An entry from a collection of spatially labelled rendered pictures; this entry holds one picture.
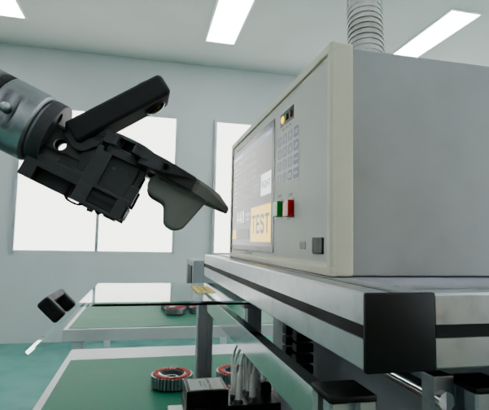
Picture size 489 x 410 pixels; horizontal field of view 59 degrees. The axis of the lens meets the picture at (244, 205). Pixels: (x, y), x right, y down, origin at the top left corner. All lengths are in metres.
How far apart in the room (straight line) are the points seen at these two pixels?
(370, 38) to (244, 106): 3.63
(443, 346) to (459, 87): 0.26
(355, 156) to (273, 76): 5.42
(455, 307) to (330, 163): 0.16
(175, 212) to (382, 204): 0.21
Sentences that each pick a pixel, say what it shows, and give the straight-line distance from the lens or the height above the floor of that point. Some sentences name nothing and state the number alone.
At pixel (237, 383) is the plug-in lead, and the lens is 0.72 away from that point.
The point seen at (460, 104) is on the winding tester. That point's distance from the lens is 0.46.
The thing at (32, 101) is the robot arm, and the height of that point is 1.28.
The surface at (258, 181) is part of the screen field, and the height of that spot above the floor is 1.23.
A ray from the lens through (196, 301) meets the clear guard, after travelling 0.57.
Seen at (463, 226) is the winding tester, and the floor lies 1.16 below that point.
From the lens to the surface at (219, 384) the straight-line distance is 0.73.
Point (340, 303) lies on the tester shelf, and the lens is 0.29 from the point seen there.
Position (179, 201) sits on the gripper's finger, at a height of 1.18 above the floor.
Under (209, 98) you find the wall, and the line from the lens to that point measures 5.50.
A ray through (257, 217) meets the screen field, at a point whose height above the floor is 1.18.
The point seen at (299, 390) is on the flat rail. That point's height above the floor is 1.03.
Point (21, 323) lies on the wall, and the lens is 5.40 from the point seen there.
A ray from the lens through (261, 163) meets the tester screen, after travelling 0.60.
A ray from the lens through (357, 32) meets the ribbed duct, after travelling 2.11.
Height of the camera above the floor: 1.14
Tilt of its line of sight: 5 degrees up
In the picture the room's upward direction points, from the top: 1 degrees clockwise
